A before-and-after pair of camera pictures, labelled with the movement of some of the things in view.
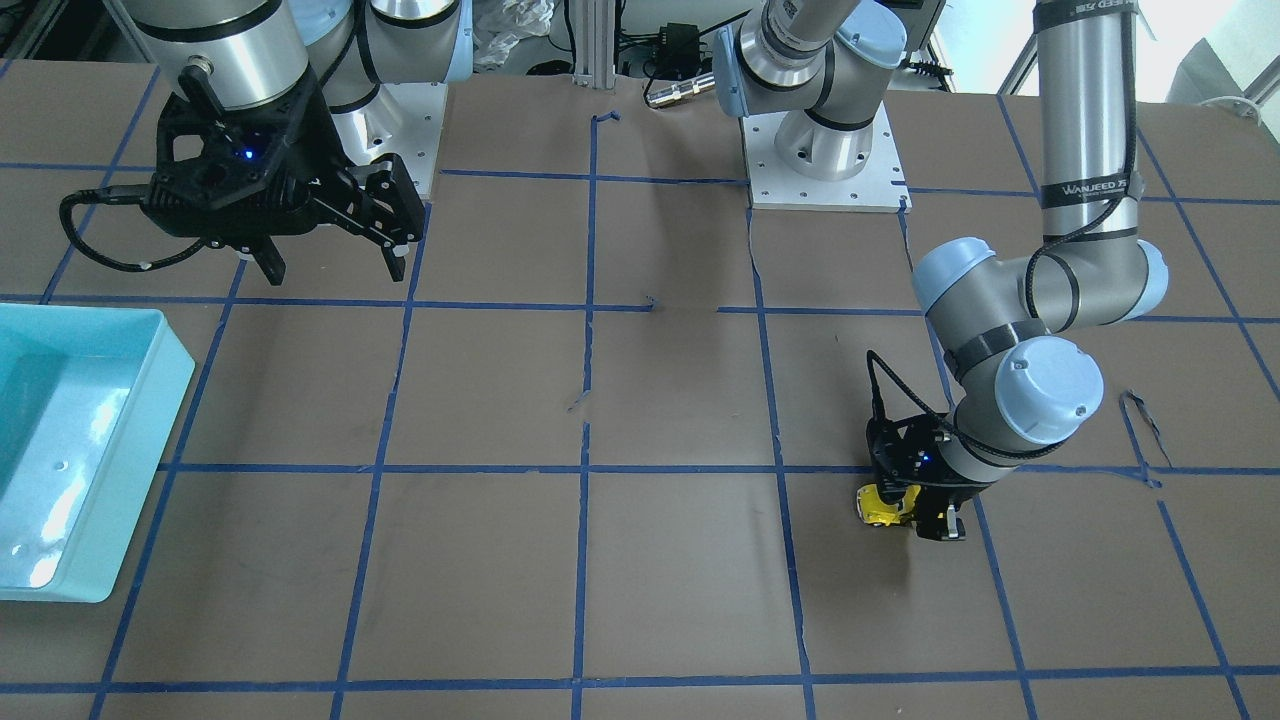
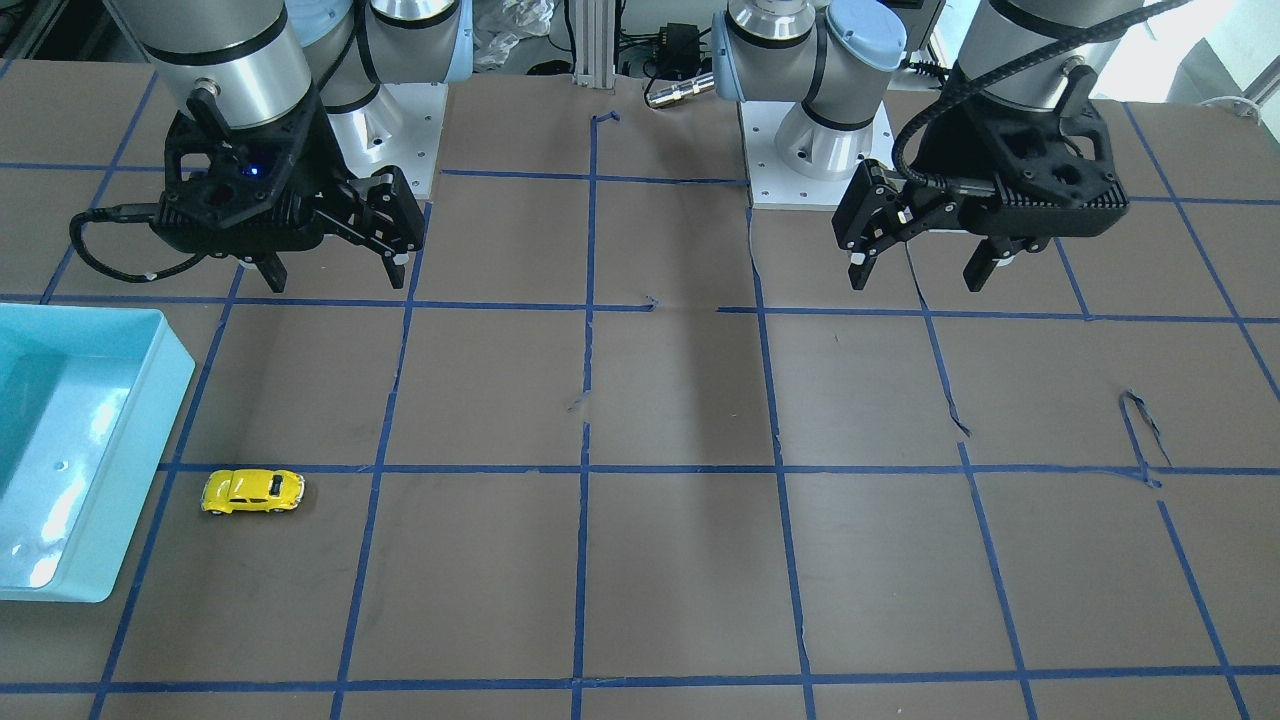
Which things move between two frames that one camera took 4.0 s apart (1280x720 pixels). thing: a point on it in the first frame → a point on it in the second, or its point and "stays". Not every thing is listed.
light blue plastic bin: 88,397 stays
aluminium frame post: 595,44 stays
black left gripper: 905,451 → 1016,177
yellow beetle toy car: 875,511 → 239,490
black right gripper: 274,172 stays
